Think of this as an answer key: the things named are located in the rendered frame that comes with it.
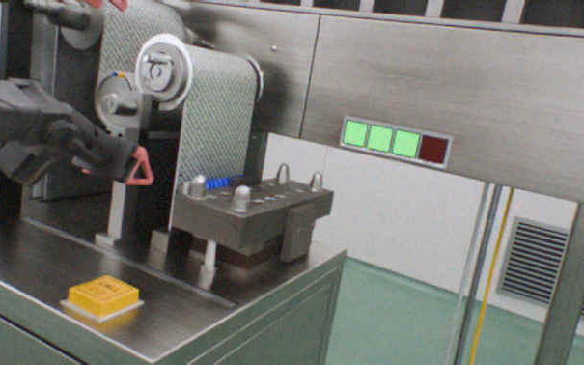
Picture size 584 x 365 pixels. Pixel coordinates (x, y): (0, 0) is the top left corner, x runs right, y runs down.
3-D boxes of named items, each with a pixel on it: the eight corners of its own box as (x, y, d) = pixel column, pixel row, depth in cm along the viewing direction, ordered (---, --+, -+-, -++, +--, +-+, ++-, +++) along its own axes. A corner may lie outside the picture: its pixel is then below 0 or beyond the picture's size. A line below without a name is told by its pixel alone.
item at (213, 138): (173, 190, 98) (184, 99, 94) (240, 180, 118) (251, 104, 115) (175, 191, 98) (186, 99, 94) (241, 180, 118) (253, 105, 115)
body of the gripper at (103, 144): (123, 182, 78) (91, 160, 72) (78, 168, 83) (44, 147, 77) (142, 147, 80) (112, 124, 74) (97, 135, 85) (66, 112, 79)
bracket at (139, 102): (93, 239, 98) (107, 87, 93) (119, 234, 104) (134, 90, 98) (110, 247, 96) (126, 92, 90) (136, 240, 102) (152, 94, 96)
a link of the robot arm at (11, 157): (64, 123, 64) (20, 79, 65) (-6, 186, 63) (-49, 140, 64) (104, 145, 75) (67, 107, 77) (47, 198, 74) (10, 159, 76)
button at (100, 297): (67, 302, 73) (69, 287, 72) (106, 289, 79) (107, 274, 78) (99, 320, 70) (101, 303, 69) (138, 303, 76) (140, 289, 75)
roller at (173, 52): (135, 98, 98) (139, 39, 96) (214, 103, 121) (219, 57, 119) (179, 105, 93) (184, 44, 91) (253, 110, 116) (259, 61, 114)
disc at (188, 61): (132, 104, 100) (138, 31, 98) (134, 104, 101) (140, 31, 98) (188, 115, 94) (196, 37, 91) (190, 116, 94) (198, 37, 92)
